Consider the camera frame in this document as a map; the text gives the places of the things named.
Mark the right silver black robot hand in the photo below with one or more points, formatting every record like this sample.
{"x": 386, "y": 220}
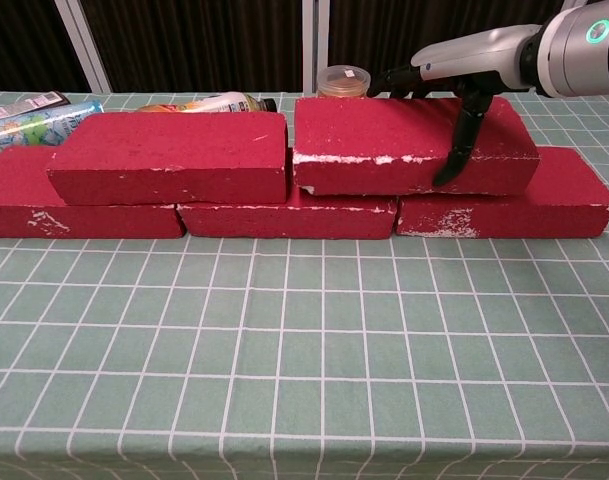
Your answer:
{"x": 474, "y": 55}

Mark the red brick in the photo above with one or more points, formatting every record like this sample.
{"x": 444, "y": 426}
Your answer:
{"x": 284, "y": 220}
{"x": 24, "y": 210}
{"x": 374, "y": 130}
{"x": 174, "y": 150}
{"x": 559, "y": 200}

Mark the dark ribbed partition panel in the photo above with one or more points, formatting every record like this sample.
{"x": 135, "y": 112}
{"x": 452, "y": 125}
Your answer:
{"x": 194, "y": 40}
{"x": 384, "y": 30}
{"x": 24, "y": 40}

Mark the clear round snack jar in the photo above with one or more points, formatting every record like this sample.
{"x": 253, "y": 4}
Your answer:
{"x": 341, "y": 82}

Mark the orange juice plastic bottle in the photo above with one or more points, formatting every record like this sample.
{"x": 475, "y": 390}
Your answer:
{"x": 214, "y": 103}

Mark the green checked tablecloth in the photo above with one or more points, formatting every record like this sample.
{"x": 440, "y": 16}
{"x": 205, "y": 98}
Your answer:
{"x": 304, "y": 350}

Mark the blue green drink can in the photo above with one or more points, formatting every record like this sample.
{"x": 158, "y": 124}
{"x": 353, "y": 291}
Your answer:
{"x": 39, "y": 125}

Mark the dark brown bottle white cap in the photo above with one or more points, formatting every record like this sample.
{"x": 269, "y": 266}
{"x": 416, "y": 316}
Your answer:
{"x": 29, "y": 102}

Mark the white partition frame post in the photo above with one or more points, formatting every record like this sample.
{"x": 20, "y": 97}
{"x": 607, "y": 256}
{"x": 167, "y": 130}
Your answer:
{"x": 314, "y": 30}
{"x": 84, "y": 45}

